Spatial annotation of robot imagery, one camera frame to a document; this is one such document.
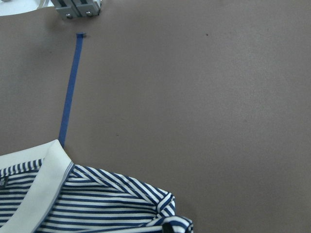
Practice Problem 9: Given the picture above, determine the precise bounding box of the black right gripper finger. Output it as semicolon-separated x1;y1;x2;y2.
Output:
162;223;173;233

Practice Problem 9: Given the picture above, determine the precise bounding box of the blue white striped polo shirt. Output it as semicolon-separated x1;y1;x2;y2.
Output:
0;140;193;233

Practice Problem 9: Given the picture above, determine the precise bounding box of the blue tape short line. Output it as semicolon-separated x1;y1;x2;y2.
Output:
58;32;86;147

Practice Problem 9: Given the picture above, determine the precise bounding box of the aluminium frame post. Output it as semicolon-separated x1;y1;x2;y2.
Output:
52;0;103;19

